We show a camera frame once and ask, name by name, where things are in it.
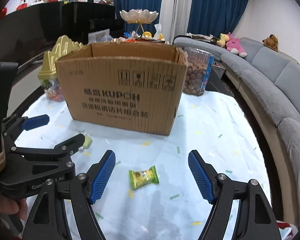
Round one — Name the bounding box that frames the green matcha candy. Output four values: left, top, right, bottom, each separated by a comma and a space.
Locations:
79, 133, 92, 151

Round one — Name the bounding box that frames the small green candy packet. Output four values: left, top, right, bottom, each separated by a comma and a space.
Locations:
129, 165, 159, 189

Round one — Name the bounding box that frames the person left hand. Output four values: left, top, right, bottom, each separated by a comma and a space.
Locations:
0, 195, 28, 220

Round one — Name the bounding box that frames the gold lid candy jar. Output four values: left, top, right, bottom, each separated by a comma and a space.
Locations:
38, 35, 84, 102

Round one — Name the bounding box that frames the brown cardboard box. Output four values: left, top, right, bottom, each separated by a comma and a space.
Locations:
56, 42, 188, 135

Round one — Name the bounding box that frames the black television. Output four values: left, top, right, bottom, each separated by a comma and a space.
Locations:
0, 2, 115, 64

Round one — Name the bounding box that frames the clear jar of nuts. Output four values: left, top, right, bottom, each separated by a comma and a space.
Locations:
183, 47, 214, 96

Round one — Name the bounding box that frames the grey sectional sofa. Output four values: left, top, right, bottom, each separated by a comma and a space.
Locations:
173, 35, 300, 226

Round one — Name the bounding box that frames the pink plush toy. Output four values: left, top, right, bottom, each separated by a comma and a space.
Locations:
225, 33, 247, 58

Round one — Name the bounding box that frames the yellow plush toy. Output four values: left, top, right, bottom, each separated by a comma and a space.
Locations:
217, 34, 230, 48

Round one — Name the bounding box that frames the white two-tier snack bowl stand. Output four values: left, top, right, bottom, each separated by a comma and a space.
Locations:
111, 9, 169, 44

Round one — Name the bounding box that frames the brown plush toy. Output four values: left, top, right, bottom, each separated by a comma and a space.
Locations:
262, 34, 279, 52

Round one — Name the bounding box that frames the blue curtain right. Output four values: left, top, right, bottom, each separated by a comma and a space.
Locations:
187, 0, 249, 36

